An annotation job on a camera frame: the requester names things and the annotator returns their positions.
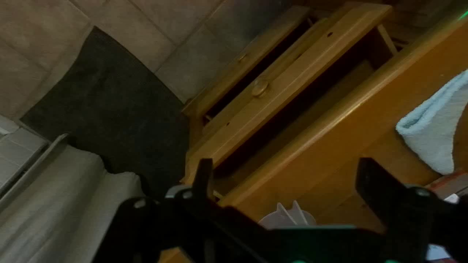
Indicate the middle-sized wooden dresser drawer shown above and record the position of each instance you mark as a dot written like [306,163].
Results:
[243,63]

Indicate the white terry towel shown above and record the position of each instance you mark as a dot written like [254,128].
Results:
[436,126]

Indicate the dark grey floor rug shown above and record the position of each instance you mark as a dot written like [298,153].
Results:
[111,112]

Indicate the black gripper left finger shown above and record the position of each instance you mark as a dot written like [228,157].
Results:
[146,220]

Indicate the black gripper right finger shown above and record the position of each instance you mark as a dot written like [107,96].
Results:
[424,220]

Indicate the wooden pine dresser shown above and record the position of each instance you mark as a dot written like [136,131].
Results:
[351,132]

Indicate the white paper packet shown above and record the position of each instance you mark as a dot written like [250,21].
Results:
[287,217]

